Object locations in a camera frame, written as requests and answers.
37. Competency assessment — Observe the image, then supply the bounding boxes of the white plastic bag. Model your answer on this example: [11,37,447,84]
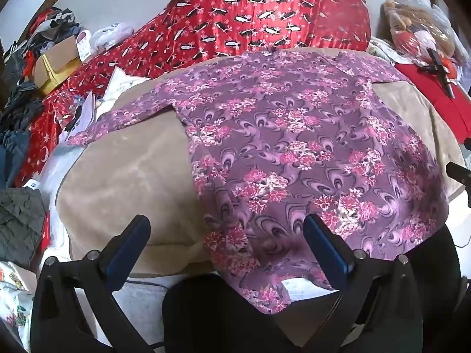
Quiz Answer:
[90,22,135,51]

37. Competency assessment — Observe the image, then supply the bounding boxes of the person's black pants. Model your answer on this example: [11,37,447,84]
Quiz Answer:
[162,224,466,353]

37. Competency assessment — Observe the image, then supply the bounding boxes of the black tripod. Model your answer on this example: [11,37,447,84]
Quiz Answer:
[417,48,457,99]

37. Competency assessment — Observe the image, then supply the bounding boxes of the cardboard box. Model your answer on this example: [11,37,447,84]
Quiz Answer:
[34,39,82,96]

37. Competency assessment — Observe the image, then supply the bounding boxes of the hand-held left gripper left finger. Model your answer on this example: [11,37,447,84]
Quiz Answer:
[29,214,162,353]

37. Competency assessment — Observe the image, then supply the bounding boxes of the pile of dark clothes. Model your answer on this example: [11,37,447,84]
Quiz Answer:
[0,7,82,189]

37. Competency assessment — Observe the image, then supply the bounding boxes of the white paper sheets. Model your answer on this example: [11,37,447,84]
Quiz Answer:
[66,66,148,137]

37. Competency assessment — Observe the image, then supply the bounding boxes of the red penguin print blanket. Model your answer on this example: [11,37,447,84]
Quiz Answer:
[15,0,372,188]

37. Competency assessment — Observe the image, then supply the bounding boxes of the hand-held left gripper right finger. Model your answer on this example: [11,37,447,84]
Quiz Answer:
[294,213,424,353]

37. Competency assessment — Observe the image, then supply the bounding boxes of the purple floral shirt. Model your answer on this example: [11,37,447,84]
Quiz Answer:
[67,49,450,315]

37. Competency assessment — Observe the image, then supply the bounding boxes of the red cloth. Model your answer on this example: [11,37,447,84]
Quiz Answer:
[395,62,471,145]

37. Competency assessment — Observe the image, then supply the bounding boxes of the white floral cloth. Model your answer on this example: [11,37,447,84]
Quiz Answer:
[0,260,42,339]

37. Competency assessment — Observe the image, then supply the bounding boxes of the beige plush blanket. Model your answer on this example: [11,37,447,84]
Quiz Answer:
[55,46,466,277]

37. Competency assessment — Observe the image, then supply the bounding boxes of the dark grey cloth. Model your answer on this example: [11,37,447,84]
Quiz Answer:
[0,188,48,262]

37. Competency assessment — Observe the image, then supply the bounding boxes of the clear bag of plush toys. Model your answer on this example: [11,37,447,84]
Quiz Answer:
[383,0,469,79]

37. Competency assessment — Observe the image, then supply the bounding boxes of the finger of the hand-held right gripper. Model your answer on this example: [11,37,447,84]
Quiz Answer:
[445,162,471,207]

